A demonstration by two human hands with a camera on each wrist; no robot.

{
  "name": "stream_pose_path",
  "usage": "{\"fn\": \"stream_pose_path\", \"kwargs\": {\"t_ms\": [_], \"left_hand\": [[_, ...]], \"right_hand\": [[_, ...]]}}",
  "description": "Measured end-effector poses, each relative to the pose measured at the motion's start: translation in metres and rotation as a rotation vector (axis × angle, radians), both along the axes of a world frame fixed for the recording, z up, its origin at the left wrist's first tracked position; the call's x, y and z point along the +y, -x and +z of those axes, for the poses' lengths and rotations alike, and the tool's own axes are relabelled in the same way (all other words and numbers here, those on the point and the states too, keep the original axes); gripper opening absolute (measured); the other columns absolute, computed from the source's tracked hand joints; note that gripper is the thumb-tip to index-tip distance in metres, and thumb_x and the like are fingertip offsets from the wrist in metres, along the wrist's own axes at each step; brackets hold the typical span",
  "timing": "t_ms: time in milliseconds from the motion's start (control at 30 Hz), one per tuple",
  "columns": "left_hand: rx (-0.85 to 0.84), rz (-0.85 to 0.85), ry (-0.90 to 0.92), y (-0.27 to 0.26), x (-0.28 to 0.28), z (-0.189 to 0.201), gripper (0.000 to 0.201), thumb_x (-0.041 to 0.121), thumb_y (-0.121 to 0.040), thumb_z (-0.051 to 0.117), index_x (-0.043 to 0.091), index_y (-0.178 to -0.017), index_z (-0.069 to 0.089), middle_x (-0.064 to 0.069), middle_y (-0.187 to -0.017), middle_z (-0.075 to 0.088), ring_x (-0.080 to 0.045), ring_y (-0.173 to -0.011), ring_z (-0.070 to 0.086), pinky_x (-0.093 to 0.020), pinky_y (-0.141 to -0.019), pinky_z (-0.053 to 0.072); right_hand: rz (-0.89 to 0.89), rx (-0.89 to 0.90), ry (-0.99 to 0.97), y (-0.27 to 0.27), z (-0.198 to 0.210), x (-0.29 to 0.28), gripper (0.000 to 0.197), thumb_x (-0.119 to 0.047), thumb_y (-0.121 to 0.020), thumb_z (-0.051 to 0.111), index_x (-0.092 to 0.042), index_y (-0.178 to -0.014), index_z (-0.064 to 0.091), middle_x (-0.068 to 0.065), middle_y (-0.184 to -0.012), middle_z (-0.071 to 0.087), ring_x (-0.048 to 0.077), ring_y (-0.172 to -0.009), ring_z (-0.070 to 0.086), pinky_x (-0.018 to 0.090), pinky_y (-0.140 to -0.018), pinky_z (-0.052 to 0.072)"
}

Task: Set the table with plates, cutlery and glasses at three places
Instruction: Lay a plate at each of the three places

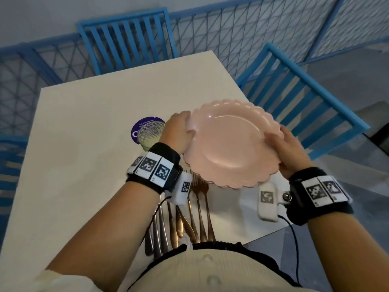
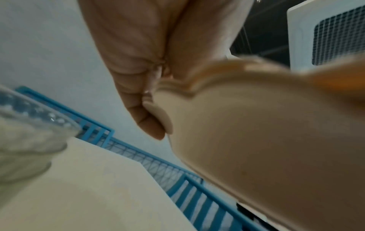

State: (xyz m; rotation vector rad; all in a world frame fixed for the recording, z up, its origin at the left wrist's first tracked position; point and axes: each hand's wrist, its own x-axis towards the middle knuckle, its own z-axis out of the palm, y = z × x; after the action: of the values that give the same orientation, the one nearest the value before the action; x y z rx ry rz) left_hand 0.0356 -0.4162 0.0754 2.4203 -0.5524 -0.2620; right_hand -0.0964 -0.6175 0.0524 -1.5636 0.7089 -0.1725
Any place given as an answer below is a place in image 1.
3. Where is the person's right hand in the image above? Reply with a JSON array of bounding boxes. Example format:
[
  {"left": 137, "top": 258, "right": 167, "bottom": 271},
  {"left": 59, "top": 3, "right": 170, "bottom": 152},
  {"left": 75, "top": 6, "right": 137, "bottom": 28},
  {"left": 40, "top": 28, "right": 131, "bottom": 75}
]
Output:
[{"left": 264, "top": 125, "right": 314, "bottom": 180}]

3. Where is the person's left hand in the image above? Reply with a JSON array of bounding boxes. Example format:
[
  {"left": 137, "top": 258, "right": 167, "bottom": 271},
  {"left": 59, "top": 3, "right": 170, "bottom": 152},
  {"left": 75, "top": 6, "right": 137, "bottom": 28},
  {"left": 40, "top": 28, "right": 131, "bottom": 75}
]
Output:
[{"left": 159, "top": 111, "right": 196, "bottom": 155}]

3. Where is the pink scalloped plate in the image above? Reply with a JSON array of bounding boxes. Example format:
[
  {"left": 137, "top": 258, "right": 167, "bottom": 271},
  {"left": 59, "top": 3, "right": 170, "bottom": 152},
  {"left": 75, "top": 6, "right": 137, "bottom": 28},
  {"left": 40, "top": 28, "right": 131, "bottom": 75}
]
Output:
[{"left": 182, "top": 100, "right": 284, "bottom": 189}]

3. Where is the person's right forearm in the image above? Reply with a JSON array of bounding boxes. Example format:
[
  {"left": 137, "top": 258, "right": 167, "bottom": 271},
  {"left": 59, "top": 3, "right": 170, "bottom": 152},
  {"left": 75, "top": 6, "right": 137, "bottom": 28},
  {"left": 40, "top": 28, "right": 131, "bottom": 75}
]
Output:
[{"left": 306, "top": 211, "right": 389, "bottom": 292}]

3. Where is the person's left forearm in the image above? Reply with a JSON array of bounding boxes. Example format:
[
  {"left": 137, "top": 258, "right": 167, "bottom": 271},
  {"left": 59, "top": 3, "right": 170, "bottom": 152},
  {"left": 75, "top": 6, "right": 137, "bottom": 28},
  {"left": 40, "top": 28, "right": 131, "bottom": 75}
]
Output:
[{"left": 46, "top": 179, "right": 167, "bottom": 292}]

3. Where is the clear glass bowl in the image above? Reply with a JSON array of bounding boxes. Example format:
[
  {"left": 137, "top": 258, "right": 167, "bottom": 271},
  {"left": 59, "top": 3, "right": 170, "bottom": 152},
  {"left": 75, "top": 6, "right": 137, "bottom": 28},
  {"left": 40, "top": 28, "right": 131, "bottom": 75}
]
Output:
[{"left": 137, "top": 121, "right": 166, "bottom": 152}]

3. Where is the black marker wristband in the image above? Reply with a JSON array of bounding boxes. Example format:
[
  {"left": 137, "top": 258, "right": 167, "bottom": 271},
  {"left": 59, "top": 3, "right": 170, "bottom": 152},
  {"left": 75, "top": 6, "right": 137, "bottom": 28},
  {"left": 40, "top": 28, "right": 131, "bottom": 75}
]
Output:
[
  {"left": 286, "top": 166, "right": 355, "bottom": 226},
  {"left": 126, "top": 142, "right": 183, "bottom": 195}
]

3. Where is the blue slatted chair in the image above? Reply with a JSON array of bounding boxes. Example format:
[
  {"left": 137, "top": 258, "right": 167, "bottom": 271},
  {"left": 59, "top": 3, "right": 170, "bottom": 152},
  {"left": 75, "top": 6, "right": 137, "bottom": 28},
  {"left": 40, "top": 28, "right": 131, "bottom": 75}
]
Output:
[
  {"left": 0, "top": 134, "right": 30, "bottom": 250},
  {"left": 235, "top": 42, "right": 371, "bottom": 161},
  {"left": 76, "top": 7, "right": 179, "bottom": 76}
]

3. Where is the purple round sticker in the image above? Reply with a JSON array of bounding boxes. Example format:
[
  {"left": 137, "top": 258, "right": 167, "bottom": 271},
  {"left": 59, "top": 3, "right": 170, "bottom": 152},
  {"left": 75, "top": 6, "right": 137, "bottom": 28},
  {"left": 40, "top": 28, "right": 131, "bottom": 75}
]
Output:
[{"left": 131, "top": 117, "right": 166, "bottom": 146}]

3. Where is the row of metal cutlery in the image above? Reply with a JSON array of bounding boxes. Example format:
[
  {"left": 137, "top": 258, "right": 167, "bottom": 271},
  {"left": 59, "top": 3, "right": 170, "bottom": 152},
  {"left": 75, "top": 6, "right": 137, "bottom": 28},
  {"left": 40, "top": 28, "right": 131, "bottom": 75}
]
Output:
[{"left": 143, "top": 169, "right": 217, "bottom": 259}]

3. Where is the cream knitted top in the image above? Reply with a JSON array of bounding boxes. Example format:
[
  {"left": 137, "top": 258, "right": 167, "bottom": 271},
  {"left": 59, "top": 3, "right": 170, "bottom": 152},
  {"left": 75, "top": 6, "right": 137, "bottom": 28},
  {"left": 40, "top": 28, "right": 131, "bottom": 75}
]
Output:
[{"left": 26, "top": 248, "right": 320, "bottom": 292}]

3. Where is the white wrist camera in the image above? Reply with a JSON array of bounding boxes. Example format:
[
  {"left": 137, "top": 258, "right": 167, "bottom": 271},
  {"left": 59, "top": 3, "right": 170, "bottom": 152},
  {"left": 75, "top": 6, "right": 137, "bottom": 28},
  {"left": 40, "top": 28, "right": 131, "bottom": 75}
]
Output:
[
  {"left": 258, "top": 182, "right": 292, "bottom": 222},
  {"left": 169, "top": 172, "right": 193, "bottom": 206}
]

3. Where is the black camera cable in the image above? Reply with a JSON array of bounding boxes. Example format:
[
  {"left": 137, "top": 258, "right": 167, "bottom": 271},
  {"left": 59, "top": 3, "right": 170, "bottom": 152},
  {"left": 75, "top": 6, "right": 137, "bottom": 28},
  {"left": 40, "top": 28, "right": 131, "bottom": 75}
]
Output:
[
  {"left": 141, "top": 195, "right": 172, "bottom": 244},
  {"left": 278, "top": 214, "right": 301, "bottom": 286}
]

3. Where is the blue wire mesh fence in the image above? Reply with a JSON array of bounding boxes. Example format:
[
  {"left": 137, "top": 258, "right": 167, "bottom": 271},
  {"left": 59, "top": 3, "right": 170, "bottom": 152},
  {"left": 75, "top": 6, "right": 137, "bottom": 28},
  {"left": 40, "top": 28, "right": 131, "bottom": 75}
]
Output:
[{"left": 0, "top": 0, "right": 389, "bottom": 138}]

